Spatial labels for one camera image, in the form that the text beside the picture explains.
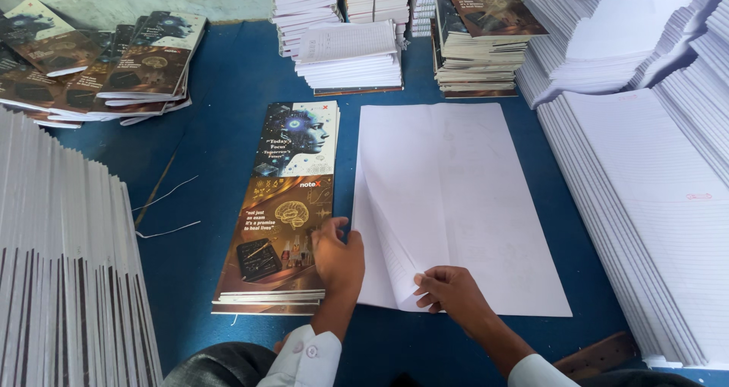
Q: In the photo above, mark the person's right hand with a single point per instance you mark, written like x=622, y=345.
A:
x=458, y=296

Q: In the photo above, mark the thin wooden stick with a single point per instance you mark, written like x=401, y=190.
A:
x=155, y=189

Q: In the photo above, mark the scattered pile of printed notebooks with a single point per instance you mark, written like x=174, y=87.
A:
x=97, y=68

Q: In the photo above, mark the white thread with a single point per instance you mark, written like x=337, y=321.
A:
x=168, y=231
x=168, y=192

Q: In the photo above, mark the person's right fingers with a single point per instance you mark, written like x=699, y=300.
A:
x=430, y=279

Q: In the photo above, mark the heap of white ruled sheets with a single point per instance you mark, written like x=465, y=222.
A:
x=626, y=28

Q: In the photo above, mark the person's grey trousers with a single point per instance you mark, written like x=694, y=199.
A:
x=222, y=367

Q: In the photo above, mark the person's left hand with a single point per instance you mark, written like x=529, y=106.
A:
x=340, y=264

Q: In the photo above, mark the low stack of ruled paper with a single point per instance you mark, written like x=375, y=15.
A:
x=350, y=62

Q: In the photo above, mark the upright row of bound notebooks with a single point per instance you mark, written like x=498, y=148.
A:
x=62, y=273

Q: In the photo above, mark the brown wooden block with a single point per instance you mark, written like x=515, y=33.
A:
x=598, y=354

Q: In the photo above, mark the stack of printed notebook covers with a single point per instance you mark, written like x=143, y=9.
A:
x=279, y=222

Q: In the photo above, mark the white paper sheets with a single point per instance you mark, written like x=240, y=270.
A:
x=467, y=204

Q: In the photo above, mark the long stack of ruled sheets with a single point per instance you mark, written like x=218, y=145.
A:
x=655, y=222

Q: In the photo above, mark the tall stack of covered notebooks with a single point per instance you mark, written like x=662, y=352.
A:
x=484, y=39

